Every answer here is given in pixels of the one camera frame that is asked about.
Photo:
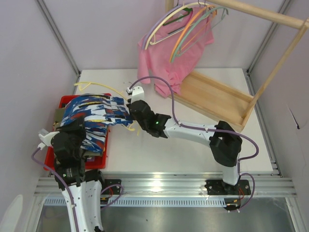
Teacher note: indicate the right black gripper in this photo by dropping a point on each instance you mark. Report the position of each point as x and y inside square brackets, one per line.
[134, 110]

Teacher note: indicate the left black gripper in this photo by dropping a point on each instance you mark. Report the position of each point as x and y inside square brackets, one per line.
[73, 130]

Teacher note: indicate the green yellow camouflage trousers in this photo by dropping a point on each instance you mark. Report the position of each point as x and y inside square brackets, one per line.
[57, 121]

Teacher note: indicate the blue red white shorts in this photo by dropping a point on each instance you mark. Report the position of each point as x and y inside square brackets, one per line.
[99, 112]

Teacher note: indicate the cream hanger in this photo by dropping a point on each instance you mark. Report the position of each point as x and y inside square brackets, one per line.
[83, 85]
[198, 25]

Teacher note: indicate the mint green hanger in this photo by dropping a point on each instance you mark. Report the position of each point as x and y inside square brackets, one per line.
[193, 31]

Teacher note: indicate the orange hanger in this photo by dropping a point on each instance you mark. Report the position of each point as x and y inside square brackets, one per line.
[183, 31]

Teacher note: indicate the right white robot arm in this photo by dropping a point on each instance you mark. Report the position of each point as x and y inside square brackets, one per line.
[224, 143]

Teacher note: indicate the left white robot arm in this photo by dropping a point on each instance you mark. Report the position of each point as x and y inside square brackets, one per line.
[81, 189]

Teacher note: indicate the lilac hanger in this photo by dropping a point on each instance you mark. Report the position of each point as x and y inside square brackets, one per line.
[169, 14]

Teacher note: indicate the dark green hanger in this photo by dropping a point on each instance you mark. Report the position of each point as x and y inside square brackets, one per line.
[180, 16]

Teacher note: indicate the red plastic bin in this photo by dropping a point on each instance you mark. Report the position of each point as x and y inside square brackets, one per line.
[95, 162]

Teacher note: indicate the pink t-shirt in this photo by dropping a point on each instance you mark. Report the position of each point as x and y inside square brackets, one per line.
[156, 62]

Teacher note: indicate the wooden clothes rack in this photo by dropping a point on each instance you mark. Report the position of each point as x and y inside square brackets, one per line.
[219, 101]

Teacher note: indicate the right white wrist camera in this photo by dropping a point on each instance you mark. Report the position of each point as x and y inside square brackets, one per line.
[135, 94]

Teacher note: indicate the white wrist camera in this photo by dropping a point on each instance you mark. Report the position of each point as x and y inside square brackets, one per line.
[45, 138]
[135, 94]

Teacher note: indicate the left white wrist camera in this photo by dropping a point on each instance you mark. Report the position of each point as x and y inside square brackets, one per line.
[45, 138]

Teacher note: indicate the white slotted cable duct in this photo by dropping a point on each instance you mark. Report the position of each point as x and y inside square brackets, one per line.
[169, 202]

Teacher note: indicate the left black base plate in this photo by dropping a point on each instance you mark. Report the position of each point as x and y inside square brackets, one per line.
[112, 186]

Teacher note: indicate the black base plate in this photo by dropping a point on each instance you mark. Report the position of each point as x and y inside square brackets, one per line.
[112, 186]
[219, 187]

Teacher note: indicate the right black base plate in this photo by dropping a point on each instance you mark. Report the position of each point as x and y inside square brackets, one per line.
[219, 187]

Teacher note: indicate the aluminium mounting rail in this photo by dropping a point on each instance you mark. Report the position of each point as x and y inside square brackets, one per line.
[192, 185]

